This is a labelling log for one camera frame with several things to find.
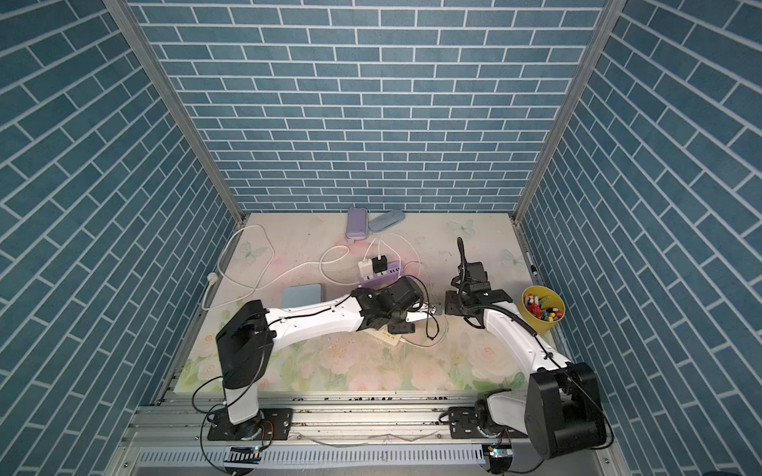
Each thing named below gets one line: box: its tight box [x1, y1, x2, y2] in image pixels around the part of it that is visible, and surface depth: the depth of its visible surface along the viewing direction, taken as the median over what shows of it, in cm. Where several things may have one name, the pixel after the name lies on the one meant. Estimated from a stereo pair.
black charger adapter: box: [372, 254, 388, 274], surface depth 101 cm
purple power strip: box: [359, 259, 403, 291], surface depth 101 cm
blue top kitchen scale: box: [281, 283, 324, 309], surface depth 98 cm
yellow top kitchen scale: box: [365, 324, 402, 347], surface depth 89 cm
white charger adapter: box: [357, 257, 375, 280], surface depth 98 cm
